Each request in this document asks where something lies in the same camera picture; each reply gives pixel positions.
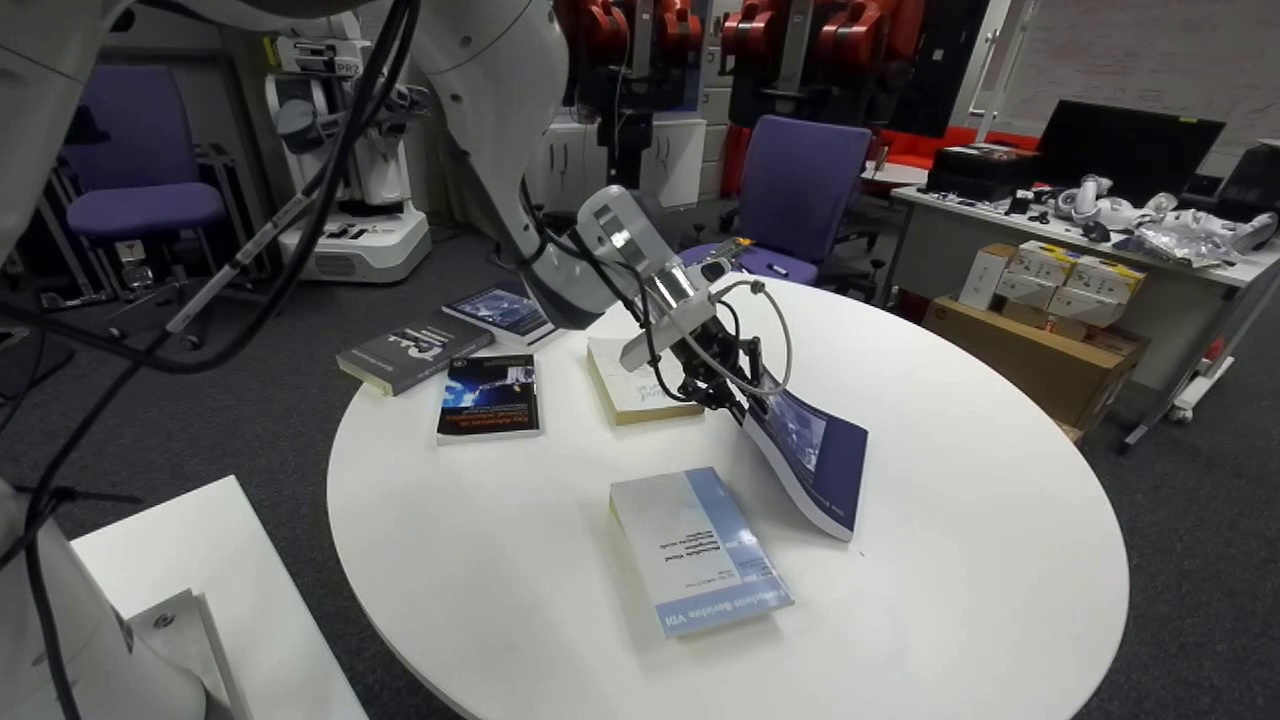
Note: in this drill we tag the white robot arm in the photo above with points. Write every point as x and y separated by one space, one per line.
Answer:
497 71

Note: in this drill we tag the dark grey book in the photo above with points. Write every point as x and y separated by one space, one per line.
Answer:
409 355

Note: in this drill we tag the white side table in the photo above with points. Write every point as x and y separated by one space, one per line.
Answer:
208 542

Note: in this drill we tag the cardboard box under desk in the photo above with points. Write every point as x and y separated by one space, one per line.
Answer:
1070 376

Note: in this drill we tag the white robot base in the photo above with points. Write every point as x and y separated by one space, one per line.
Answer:
373 235

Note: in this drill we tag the black computer monitor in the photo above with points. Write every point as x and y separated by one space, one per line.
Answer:
1138 154

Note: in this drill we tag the purple office chair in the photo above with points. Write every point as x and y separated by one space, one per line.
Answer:
796 180

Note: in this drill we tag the light blue white book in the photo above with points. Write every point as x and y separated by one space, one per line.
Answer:
695 551

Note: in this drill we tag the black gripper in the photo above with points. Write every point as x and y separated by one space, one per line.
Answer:
727 373

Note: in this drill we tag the large dark blue book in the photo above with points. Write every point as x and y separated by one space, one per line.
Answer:
506 314

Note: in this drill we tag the white plastic bags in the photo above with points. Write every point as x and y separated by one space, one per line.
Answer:
1163 226

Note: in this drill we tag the black space cover book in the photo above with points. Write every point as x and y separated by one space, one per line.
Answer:
489 395

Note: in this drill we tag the cream white thick book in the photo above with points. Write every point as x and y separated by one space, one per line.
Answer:
634 396

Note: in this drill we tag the grey office desk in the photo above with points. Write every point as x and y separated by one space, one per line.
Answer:
1188 314

